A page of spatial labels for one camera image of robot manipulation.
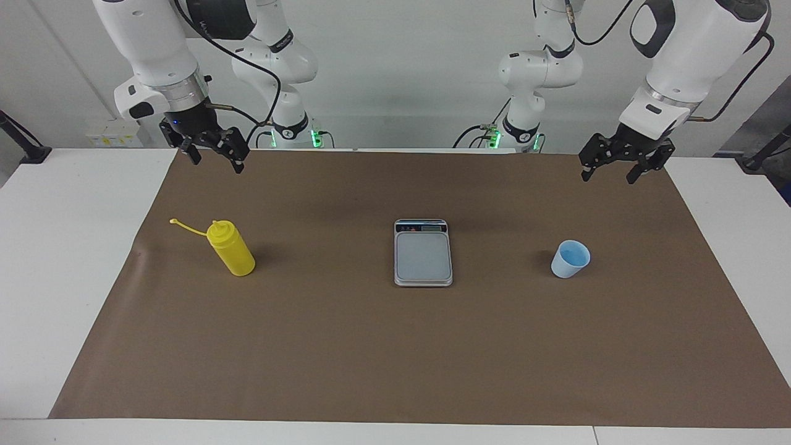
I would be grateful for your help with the brown table mat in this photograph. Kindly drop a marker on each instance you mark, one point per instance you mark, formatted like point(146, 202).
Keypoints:
point(395, 352)

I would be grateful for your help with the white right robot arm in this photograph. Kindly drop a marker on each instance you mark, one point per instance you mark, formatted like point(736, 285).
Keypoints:
point(148, 37)

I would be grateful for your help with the white wall socket box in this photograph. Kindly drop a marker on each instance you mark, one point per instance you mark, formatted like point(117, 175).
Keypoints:
point(114, 133)

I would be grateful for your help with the light blue plastic cup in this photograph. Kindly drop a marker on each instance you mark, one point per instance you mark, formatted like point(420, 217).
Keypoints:
point(568, 266)

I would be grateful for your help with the yellow squeeze seasoning bottle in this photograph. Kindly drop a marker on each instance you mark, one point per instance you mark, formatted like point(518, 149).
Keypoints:
point(235, 253)

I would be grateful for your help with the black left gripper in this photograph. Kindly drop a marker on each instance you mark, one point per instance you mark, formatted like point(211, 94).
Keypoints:
point(639, 143)

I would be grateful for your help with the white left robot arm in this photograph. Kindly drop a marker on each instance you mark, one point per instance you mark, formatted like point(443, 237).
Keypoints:
point(698, 43)

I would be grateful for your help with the silver digital kitchen scale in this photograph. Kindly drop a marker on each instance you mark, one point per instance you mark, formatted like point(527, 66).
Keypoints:
point(423, 259)

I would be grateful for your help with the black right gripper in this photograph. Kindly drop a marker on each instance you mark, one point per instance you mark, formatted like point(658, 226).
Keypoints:
point(194, 120)

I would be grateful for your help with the black clamp stand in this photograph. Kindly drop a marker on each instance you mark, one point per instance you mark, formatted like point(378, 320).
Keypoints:
point(754, 162)
point(34, 154)

